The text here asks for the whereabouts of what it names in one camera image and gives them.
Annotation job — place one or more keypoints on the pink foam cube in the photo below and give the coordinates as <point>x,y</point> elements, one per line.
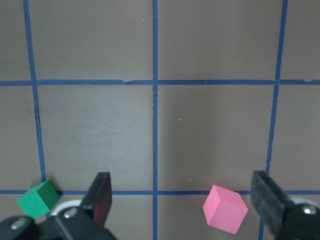
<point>224,209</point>

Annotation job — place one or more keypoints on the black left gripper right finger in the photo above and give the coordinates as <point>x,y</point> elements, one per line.
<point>286,218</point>

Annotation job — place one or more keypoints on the green foam cube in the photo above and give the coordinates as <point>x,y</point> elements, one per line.
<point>39,200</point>

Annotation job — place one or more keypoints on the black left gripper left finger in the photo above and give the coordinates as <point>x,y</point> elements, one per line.
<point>86,221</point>

